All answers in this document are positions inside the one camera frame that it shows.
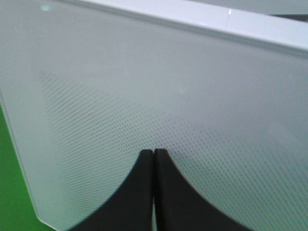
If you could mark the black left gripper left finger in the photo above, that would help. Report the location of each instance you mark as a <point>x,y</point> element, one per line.
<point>130,207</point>

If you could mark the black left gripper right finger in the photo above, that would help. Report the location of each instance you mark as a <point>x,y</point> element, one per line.
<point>179,207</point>

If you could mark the white microwave door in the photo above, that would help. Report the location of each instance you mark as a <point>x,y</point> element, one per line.
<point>86,84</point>

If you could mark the white microwave oven body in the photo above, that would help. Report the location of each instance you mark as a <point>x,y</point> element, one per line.
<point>269,7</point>

